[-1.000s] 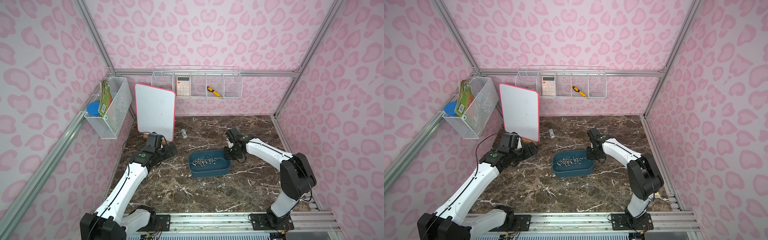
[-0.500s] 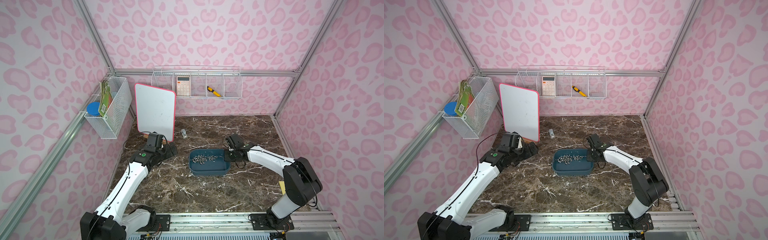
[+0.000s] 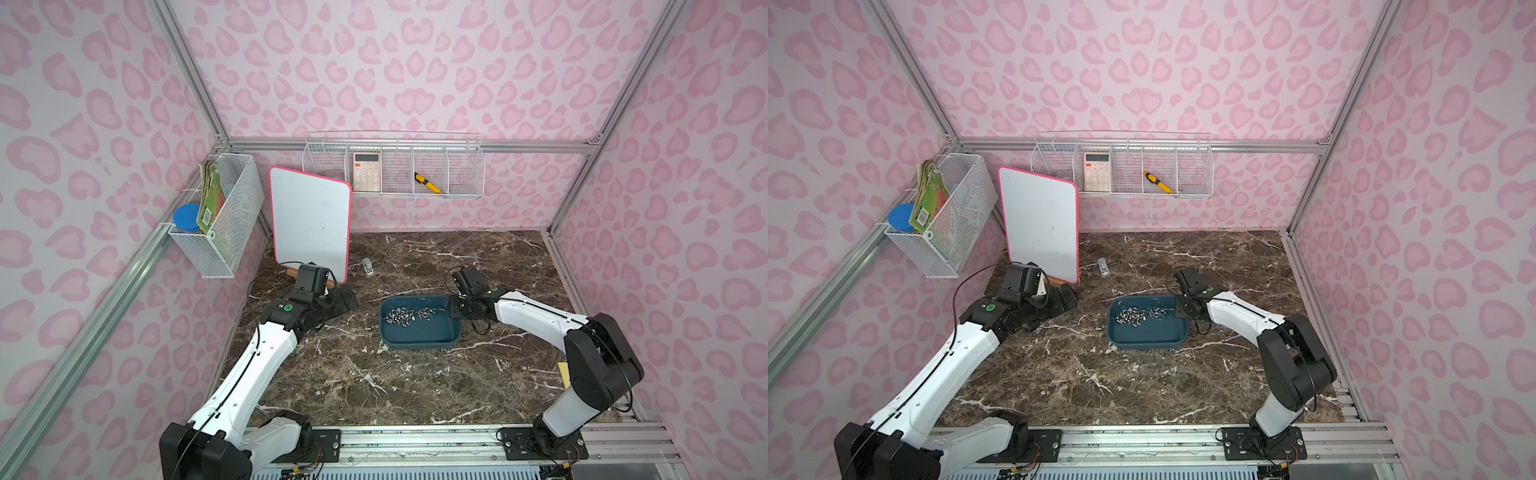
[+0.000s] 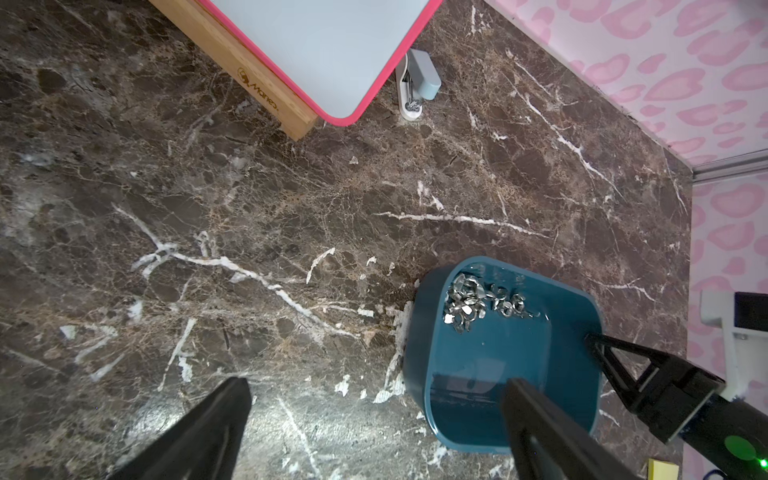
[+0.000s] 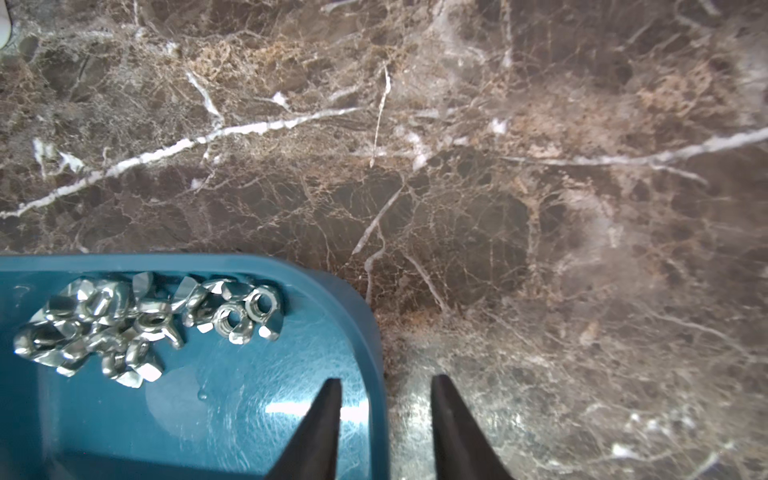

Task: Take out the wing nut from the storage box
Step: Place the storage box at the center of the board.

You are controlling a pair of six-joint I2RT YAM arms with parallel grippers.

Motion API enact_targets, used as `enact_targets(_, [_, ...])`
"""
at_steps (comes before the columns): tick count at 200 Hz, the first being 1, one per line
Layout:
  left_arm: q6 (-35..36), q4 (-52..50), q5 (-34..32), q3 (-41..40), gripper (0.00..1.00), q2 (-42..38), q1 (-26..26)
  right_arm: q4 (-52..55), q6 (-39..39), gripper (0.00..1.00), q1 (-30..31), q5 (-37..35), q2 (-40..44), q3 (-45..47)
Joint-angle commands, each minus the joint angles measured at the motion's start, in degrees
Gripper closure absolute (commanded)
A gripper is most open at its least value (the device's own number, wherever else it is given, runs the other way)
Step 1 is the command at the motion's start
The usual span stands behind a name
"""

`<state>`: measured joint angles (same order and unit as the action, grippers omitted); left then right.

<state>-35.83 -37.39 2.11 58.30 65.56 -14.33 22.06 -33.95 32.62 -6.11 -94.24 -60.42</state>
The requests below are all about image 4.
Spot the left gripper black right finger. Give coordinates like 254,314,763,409
501,379,637,480

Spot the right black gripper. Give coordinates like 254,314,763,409
584,333,767,479

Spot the teal plastic storage box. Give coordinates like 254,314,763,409
403,256,603,454

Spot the yellow sticky note pad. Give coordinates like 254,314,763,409
646,458,680,480

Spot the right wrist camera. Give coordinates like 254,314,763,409
699,291,767,400

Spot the pile of silver wing nuts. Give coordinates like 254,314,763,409
442,273,538,333

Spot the pink framed whiteboard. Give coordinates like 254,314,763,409
201,0,440,127

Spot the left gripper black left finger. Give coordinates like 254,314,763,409
111,377,252,479

